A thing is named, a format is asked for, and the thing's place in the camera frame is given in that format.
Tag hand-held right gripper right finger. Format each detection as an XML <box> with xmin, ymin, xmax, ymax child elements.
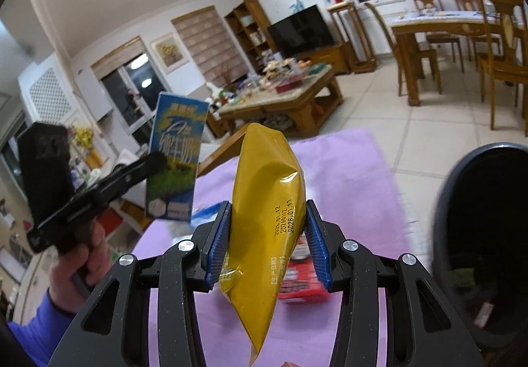
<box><xmin>305</xmin><ymin>200</ymin><xmax>485</xmax><ymax>367</ymax></box>

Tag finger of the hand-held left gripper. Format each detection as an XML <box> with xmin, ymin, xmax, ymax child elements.
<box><xmin>96</xmin><ymin>151</ymin><xmax>168</xmax><ymax>203</ymax></box>

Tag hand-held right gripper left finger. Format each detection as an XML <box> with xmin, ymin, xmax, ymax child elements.
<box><xmin>49</xmin><ymin>201</ymin><xmax>232</xmax><ymax>367</ymax></box>

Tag blue milk carton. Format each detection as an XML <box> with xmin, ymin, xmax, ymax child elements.
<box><xmin>145</xmin><ymin>92</ymin><xmax>209</xmax><ymax>223</ymax></box>

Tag yellow snack bag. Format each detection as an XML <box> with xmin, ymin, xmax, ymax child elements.
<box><xmin>218</xmin><ymin>123</ymin><xmax>308</xmax><ymax>366</ymax></box>

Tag dark round trash bin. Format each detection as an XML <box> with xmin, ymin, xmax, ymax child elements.
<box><xmin>429</xmin><ymin>142</ymin><xmax>528</xmax><ymax>356</ymax></box>

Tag person's left hand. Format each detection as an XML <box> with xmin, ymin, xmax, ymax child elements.
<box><xmin>49</xmin><ymin>222</ymin><xmax>112</xmax><ymax>315</ymax></box>

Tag red box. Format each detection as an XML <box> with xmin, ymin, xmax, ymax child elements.
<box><xmin>276</xmin><ymin>234</ymin><xmax>331</xmax><ymax>306</ymax></box>

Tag yellow flowers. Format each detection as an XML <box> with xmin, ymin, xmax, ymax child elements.
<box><xmin>71</xmin><ymin>124</ymin><xmax>105</xmax><ymax>168</ymax></box>

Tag white lattice cabinet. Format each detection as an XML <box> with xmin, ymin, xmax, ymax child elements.
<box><xmin>18</xmin><ymin>53</ymin><xmax>113</xmax><ymax>125</ymax></box>

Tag purple cloth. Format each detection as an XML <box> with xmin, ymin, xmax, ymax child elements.
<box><xmin>128</xmin><ymin>128</ymin><xmax>439</xmax><ymax>367</ymax></box>

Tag glass balcony door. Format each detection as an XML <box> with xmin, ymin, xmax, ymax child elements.
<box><xmin>91</xmin><ymin>37</ymin><xmax>171</xmax><ymax>147</ymax></box>

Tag striped window blind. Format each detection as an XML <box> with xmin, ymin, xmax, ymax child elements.
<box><xmin>171</xmin><ymin>5</ymin><xmax>245</xmax><ymax>84</ymax></box>

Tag wooden coffee table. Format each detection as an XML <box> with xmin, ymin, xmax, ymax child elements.
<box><xmin>206</xmin><ymin>63</ymin><xmax>346</xmax><ymax>142</ymax></box>

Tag clutter of small table items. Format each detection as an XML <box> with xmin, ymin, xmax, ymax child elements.
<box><xmin>208</xmin><ymin>57</ymin><xmax>331</xmax><ymax>106</ymax></box>

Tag wooden bookshelf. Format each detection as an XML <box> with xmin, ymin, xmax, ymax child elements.
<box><xmin>224</xmin><ymin>0</ymin><xmax>282</xmax><ymax>76</ymax></box>

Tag wooden television stand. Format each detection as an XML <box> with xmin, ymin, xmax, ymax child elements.
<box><xmin>284</xmin><ymin>43</ymin><xmax>352</xmax><ymax>76</ymax></box>

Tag tall wooden plant stand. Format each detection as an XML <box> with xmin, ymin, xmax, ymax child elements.
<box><xmin>327</xmin><ymin>1</ymin><xmax>377</xmax><ymax>74</ymax></box>

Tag black flat television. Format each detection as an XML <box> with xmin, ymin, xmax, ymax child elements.
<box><xmin>267</xmin><ymin>4</ymin><xmax>335</xmax><ymax>59</ymax></box>

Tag wooden dining chair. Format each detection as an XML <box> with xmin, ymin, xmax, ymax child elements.
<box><xmin>412</xmin><ymin>0</ymin><xmax>465</xmax><ymax>73</ymax></box>
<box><xmin>474</xmin><ymin>0</ymin><xmax>528</xmax><ymax>131</ymax></box>
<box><xmin>365</xmin><ymin>2</ymin><xmax>443</xmax><ymax>98</ymax></box>
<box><xmin>451</xmin><ymin>0</ymin><xmax>496</xmax><ymax>62</ymax></box>

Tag wooden dining table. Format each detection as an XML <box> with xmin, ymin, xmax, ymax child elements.
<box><xmin>389</xmin><ymin>11</ymin><xmax>528</xmax><ymax>106</ymax></box>

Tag sunflower wall picture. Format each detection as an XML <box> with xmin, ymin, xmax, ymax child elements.
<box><xmin>150</xmin><ymin>32</ymin><xmax>189</xmax><ymax>73</ymax></box>

